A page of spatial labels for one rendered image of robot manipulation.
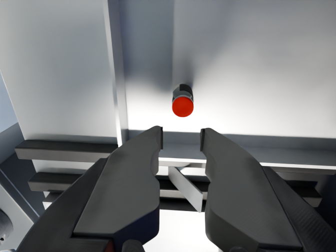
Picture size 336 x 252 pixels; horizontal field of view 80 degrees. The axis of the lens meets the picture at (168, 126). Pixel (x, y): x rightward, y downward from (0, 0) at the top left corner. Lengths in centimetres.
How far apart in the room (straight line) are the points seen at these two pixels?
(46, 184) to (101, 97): 15
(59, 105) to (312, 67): 28
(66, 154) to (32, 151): 4
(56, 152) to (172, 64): 18
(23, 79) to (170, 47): 17
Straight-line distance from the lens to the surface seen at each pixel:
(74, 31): 25
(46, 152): 30
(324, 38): 26
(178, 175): 26
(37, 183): 34
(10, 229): 68
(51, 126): 30
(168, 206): 29
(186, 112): 19
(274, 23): 24
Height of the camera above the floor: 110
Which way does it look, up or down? 63 degrees down
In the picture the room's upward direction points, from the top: 173 degrees counter-clockwise
